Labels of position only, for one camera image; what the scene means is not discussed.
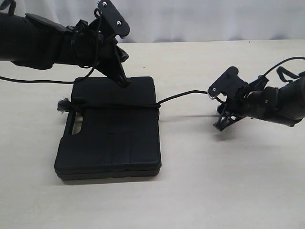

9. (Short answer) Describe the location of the white backdrop curtain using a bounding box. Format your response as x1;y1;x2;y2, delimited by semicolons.
0;0;305;46

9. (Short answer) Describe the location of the black plastic carry case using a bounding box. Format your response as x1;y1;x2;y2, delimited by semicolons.
54;76;162;180

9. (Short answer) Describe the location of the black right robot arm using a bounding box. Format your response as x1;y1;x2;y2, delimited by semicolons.
213;77;305;131

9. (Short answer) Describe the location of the black braided rope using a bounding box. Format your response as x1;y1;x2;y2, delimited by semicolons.
56;89;212;115

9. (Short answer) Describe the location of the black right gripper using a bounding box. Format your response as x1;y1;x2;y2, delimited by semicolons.
213;83;254;131

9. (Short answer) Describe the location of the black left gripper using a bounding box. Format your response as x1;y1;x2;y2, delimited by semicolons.
71;19;130;87

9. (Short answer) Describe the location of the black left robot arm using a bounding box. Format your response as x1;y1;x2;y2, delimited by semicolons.
0;8;130;87

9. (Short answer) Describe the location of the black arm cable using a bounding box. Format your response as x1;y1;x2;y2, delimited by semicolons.
258;56;305;84
0;8;103;84

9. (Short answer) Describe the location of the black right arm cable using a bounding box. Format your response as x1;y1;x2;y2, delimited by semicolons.
258;56;305;84

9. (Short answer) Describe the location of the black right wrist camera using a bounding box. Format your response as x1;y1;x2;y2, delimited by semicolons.
207;66;248;99

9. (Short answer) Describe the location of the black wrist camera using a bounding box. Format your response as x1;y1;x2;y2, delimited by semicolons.
207;66;248;99
97;0;130;39

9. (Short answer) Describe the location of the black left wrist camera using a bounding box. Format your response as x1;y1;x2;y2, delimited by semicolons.
97;0;130;39

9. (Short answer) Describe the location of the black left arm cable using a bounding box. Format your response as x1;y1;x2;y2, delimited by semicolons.
0;8;103;84

